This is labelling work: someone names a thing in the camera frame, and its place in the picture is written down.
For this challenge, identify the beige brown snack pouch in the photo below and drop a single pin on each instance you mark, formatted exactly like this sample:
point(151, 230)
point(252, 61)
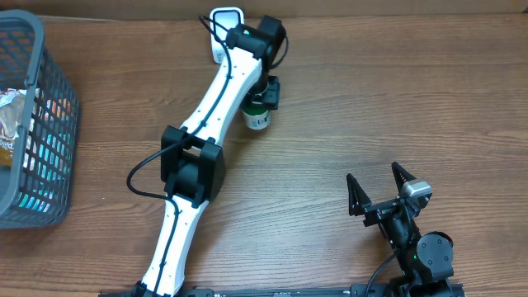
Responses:
point(12, 107)

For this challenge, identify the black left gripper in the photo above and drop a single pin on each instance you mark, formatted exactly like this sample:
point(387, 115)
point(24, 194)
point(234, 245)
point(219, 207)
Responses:
point(271, 101)

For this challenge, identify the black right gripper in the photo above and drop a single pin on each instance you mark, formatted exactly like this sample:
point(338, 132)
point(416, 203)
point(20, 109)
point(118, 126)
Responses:
point(360, 200)

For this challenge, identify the grey plastic basket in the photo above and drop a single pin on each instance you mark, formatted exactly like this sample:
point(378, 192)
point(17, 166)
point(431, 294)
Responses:
point(36, 190)

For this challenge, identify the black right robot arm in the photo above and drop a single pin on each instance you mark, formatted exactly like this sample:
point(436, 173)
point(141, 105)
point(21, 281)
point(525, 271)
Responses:
point(425, 260)

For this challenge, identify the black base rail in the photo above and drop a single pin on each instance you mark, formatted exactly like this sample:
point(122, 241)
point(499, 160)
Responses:
point(353, 291)

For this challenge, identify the white barcode scanner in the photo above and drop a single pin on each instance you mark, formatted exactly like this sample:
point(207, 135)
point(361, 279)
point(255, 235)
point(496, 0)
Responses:
point(224, 19)

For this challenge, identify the green lid jar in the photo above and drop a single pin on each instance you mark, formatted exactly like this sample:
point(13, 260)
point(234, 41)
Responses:
point(256, 117)

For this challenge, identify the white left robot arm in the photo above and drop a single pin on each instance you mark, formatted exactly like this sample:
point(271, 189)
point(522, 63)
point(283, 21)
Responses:
point(192, 158)

